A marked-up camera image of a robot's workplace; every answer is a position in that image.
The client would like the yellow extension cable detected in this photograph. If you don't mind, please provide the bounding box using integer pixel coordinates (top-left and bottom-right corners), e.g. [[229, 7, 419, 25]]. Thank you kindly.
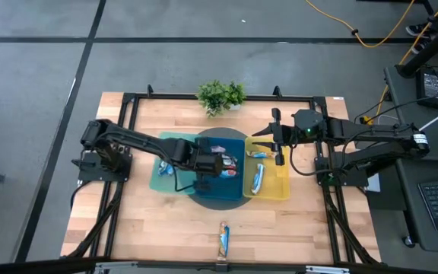
[[304, 0, 417, 49], [376, 0, 438, 115]]

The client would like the black aluminium table frame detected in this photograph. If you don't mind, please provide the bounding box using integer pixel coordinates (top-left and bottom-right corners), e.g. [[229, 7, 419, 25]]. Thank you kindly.
[[62, 91, 382, 266]]

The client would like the silver metal bracket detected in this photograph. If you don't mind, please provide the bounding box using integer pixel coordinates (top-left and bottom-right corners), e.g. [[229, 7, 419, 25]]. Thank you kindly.
[[304, 265, 351, 274], [94, 260, 139, 274]]

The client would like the grey round woven mat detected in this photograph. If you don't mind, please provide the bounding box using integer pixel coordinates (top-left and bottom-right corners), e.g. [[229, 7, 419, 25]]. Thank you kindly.
[[176, 127, 265, 211]]

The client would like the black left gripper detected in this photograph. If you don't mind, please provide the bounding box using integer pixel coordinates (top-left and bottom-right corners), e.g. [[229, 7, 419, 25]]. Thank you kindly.
[[195, 151, 240, 178]]

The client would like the light grey plate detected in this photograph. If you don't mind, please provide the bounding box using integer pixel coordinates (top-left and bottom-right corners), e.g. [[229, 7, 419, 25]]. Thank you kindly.
[[367, 173, 382, 193]]

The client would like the black power brick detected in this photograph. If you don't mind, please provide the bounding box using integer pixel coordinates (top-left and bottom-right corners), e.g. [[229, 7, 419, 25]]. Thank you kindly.
[[415, 66, 438, 110]]

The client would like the blue plastic bin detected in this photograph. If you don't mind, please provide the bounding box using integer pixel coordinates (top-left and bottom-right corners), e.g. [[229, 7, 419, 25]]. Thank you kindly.
[[195, 136, 246, 202]]

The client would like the dark grey desk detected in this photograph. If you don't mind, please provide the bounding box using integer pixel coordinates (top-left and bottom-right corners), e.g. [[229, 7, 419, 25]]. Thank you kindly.
[[384, 64, 438, 254]]

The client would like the green plant in white pot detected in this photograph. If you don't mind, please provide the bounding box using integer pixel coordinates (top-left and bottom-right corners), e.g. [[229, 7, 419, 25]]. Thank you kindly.
[[196, 78, 232, 118], [226, 80, 248, 111]]

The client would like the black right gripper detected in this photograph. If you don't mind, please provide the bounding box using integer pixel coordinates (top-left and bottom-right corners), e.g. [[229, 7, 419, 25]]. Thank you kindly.
[[251, 107, 298, 167]]

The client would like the translucent teal plastic bin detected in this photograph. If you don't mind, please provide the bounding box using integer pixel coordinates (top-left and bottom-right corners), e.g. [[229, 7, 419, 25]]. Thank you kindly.
[[149, 131, 203, 195]]

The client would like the black desk leg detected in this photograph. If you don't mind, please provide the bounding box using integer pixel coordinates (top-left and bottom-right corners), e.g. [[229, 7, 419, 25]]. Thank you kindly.
[[395, 14, 438, 79]]

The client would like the translucent yellow plastic bin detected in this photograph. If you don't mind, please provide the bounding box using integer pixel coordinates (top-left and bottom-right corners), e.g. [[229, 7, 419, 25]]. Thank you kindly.
[[243, 136, 291, 202]]

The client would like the person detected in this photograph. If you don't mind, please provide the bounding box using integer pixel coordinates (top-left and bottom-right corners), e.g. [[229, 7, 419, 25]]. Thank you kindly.
[[405, 21, 433, 55]]

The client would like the red blue granola bar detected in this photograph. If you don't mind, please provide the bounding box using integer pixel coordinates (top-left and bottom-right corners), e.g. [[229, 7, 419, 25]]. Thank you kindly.
[[218, 169, 240, 180]]

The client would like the black crossbeam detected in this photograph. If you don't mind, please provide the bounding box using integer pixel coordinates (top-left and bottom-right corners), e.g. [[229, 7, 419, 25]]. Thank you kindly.
[[0, 257, 438, 274]]

